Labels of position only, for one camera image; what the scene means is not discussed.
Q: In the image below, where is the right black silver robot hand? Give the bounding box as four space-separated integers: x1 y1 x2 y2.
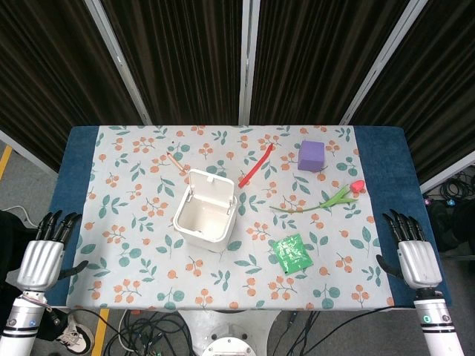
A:
375 208 443 290

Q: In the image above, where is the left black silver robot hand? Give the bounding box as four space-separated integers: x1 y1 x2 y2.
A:
16 210 90 291

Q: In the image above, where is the white trash bin lid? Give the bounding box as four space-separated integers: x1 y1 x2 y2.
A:
188 168 235 208

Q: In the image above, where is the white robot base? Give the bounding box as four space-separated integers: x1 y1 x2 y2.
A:
177 309 283 356

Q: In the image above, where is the white plastic bin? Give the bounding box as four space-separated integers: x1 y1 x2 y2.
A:
172 168 238 252

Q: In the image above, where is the white black sneaker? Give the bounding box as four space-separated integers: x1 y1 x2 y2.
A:
55 314 96 355

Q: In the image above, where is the pink tulip with green stem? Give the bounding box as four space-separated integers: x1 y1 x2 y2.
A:
269 179 367 214

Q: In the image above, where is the green sachet packet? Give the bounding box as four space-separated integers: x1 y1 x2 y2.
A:
267 234 313 274

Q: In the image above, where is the purple foam cube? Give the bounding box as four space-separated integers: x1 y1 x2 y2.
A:
298 139 327 172

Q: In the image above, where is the small wooden stick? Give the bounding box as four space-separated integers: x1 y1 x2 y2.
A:
166 151 188 174

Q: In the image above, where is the red plastic strip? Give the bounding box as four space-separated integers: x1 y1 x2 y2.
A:
237 143 275 189

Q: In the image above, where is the dark ribbed partition panel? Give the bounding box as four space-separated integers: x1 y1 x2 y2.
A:
0 0 475 186

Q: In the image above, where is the black cable pile with plugs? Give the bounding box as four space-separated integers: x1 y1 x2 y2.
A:
422 166 475 238

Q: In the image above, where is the aluminium partition rail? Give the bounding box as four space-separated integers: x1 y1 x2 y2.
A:
421 150 475 194
0 129 59 175

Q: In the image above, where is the black floor cable bundle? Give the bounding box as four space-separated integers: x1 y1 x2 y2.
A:
102 309 197 356

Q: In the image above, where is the aluminium partition post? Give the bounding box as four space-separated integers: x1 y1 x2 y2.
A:
237 0 261 125
84 0 152 126
339 0 422 125

